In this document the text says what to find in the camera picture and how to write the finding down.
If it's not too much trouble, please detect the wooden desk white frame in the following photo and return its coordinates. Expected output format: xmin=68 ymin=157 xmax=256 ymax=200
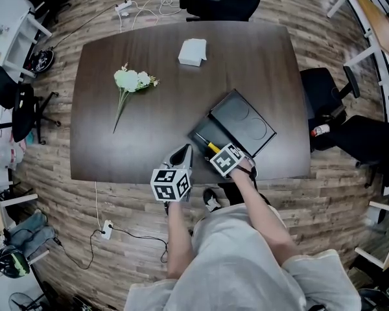
xmin=326 ymin=0 xmax=389 ymax=87

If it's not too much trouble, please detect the person's grey shirt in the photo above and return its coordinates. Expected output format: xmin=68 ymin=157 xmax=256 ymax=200
xmin=123 ymin=203 xmax=363 ymax=311

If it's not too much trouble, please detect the person's black trouser leg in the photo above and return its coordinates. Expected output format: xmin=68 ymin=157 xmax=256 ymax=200
xmin=217 ymin=181 xmax=270 ymax=207

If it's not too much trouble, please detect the yellow black screwdriver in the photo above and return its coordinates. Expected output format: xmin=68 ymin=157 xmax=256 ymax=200
xmin=194 ymin=132 xmax=221 ymax=154

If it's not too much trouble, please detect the white shelf frame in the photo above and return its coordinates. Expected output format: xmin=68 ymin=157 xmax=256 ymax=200
xmin=1 ymin=10 xmax=53 ymax=79

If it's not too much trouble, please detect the white flower bouquet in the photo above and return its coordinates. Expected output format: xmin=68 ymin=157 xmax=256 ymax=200
xmin=112 ymin=62 xmax=161 ymax=135

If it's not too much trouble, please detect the red white bottle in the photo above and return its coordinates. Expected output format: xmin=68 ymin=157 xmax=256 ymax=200
xmin=311 ymin=123 xmax=331 ymax=137

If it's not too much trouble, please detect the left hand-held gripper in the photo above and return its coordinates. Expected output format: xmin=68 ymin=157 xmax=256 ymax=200
xmin=150 ymin=143 xmax=195 ymax=204

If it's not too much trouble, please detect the white cable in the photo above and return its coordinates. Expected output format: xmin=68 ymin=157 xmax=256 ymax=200
xmin=119 ymin=0 xmax=182 ymax=34
xmin=94 ymin=180 xmax=102 ymax=231

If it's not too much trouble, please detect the black floor fan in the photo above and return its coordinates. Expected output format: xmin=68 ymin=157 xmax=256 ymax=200
xmin=8 ymin=291 xmax=49 ymax=311

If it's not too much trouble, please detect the white power strip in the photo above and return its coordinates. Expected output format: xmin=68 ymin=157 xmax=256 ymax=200
xmin=114 ymin=0 xmax=133 ymax=14
xmin=100 ymin=219 xmax=114 ymax=240

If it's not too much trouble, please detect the black tray container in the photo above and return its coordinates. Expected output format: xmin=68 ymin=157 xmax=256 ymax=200
xmin=187 ymin=88 xmax=277 ymax=162

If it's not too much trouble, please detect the person's black white shoe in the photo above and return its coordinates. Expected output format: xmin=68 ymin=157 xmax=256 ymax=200
xmin=202 ymin=188 xmax=222 ymax=214

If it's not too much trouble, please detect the person's left forearm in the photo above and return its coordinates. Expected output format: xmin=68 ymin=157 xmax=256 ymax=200
xmin=165 ymin=201 xmax=196 ymax=280

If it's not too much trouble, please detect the person's right forearm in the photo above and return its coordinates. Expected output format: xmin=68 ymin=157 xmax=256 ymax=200
xmin=229 ymin=165 xmax=301 ymax=268

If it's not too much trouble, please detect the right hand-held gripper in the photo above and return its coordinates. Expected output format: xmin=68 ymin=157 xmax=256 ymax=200
xmin=202 ymin=143 xmax=258 ymax=179

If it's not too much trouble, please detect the blue jeans cloth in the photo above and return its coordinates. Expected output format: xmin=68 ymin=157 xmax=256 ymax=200
xmin=5 ymin=209 xmax=56 ymax=259

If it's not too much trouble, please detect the black green helmet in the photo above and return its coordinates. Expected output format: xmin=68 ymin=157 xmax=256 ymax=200
xmin=0 ymin=246 xmax=31 ymax=279

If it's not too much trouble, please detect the black cable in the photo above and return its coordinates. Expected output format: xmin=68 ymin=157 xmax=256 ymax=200
xmin=53 ymin=225 xmax=169 ymax=271

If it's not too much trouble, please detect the white paper box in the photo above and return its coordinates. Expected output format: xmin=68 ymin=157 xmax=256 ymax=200
xmin=177 ymin=38 xmax=208 ymax=67

